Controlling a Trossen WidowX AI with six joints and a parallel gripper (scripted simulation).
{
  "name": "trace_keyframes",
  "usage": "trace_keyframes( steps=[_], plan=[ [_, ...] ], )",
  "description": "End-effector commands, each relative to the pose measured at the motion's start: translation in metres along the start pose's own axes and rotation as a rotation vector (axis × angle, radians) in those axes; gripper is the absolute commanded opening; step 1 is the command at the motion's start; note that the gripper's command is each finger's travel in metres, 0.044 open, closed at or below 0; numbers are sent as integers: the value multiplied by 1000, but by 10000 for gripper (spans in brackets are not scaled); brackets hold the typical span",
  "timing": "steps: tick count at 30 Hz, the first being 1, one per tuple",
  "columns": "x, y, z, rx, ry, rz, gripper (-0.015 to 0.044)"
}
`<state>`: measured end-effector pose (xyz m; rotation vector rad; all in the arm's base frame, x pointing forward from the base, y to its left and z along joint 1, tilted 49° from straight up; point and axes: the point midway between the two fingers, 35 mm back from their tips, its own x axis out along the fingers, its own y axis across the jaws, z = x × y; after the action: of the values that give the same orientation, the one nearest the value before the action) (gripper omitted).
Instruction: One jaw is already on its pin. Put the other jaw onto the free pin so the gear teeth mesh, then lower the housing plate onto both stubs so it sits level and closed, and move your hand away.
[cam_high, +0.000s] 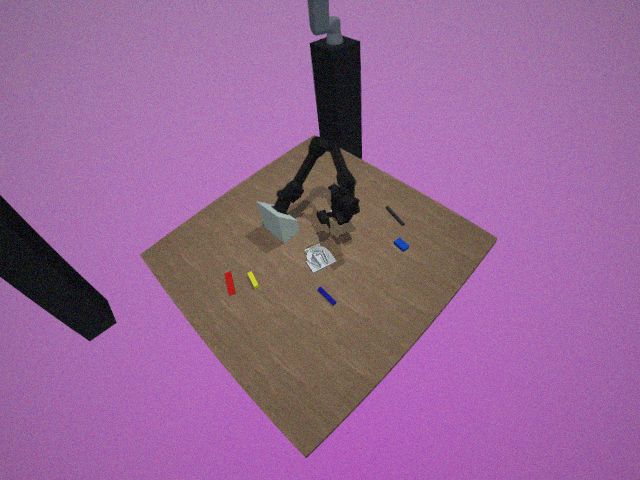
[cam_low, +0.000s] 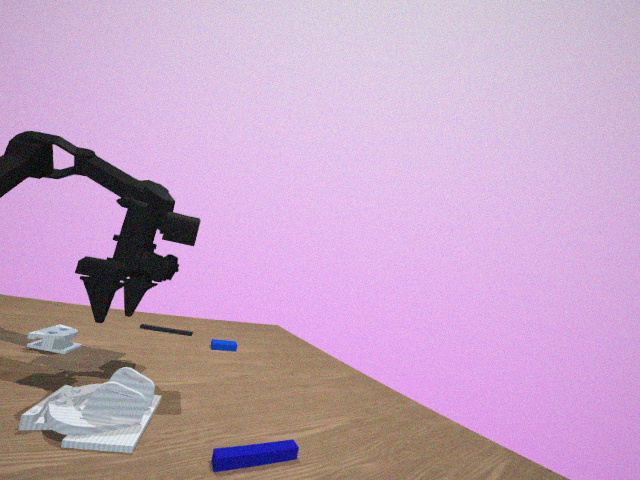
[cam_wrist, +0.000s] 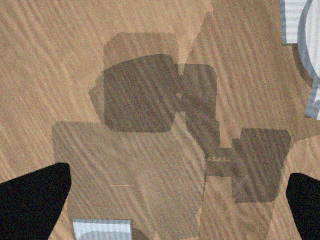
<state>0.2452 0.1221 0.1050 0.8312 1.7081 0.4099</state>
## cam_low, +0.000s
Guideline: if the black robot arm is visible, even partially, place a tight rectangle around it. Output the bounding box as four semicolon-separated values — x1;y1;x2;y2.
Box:
0;131;201;281

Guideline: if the blue rectangular block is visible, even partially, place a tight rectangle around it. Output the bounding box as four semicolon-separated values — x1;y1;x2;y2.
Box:
211;339;237;352

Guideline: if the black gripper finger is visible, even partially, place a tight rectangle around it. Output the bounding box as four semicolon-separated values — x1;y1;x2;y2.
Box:
123;279;158;317
80;276;127;323

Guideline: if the blue rectangular bar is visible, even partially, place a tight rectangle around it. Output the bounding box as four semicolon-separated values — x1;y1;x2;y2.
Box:
211;439;299;472

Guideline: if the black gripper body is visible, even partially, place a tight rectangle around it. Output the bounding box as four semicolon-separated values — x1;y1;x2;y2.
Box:
75;231;162;283

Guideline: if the white curved jaw with gear teeth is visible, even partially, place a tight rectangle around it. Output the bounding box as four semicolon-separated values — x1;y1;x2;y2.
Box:
58;367;155;409

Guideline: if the dark grey flat bar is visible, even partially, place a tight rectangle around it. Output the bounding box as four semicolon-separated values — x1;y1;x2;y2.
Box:
140;324;193;336

